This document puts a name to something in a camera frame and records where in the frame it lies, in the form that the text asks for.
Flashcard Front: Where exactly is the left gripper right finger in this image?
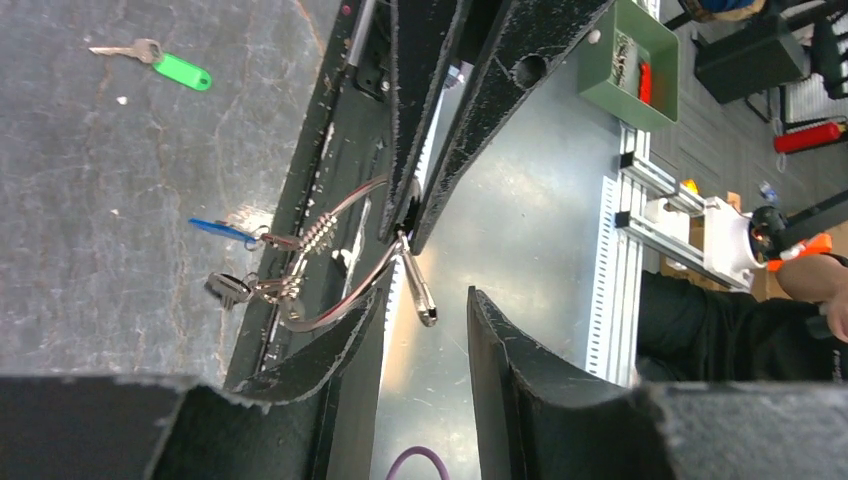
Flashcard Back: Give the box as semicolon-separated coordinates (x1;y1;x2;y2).
467;288;847;479

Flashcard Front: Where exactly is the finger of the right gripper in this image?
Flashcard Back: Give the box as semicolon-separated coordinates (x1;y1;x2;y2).
379;0;464;241
410;1;612;254

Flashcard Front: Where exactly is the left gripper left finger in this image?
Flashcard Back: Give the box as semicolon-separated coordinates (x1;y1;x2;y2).
1;297;383;479

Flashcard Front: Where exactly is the wire keyring with keys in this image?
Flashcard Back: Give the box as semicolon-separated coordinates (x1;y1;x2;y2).
203;173;440;334

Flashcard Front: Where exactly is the key with blue tag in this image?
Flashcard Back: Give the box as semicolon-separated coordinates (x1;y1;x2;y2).
188;218;260;251

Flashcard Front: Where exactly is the green plastic bin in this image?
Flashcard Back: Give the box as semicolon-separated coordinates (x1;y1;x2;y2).
577;1;680;132

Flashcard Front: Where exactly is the person in black shirt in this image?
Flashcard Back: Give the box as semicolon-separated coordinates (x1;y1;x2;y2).
636;253;847;383

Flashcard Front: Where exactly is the key with green tag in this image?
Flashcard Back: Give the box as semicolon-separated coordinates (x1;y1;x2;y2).
88;38;212;91

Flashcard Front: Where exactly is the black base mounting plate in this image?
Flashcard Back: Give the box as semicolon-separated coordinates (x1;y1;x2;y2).
224;1;391;390

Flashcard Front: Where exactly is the red fire extinguisher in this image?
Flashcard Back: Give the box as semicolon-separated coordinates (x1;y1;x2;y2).
773;116;847;155

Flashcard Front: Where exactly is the white slotted cable duct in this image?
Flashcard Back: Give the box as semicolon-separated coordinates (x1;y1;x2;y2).
584;172;646;387

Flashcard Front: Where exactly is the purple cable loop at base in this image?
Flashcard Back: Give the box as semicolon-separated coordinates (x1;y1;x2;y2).
385;445;453;480

